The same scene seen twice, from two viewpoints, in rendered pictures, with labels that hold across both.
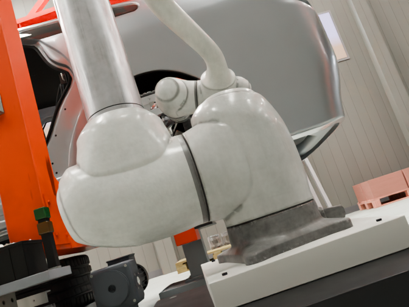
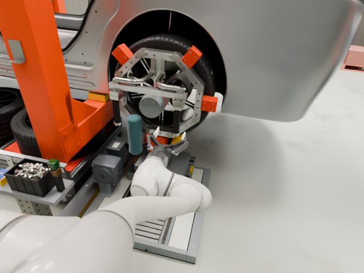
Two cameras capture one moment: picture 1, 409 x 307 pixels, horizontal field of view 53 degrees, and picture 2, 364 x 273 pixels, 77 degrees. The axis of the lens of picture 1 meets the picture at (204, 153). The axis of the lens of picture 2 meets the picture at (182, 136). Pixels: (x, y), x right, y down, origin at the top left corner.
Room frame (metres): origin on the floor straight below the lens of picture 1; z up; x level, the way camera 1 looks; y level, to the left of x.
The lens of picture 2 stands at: (0.60, -0.16, 1.43)
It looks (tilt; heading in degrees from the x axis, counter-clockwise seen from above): 33 degrees down; 8
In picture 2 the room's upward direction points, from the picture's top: 5 degrees clockwise
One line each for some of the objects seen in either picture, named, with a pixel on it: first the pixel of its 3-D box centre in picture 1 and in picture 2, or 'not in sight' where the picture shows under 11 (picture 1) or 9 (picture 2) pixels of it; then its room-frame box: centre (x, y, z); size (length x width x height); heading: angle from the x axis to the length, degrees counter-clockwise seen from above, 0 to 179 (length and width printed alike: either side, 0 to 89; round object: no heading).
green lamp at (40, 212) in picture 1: (42, 214); (53, 163); (1.36, 0.59, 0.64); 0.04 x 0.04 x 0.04; 89
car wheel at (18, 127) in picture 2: (25, 297); (62, 127); (2.03, 1.05, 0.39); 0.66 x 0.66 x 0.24
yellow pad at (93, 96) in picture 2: not in sight; (101, 94); (2.09, 0.70, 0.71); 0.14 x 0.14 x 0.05; 89
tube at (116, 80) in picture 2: not in sight; (135, 70); (1.77, 0.30, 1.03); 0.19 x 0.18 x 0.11; 179
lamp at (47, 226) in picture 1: (45, 228); (55, 171); (1.36, 0.59, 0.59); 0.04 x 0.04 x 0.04; 89
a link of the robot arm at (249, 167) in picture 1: (241, 154); not in sight; (0.69, -0.06, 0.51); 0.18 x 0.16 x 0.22; 98
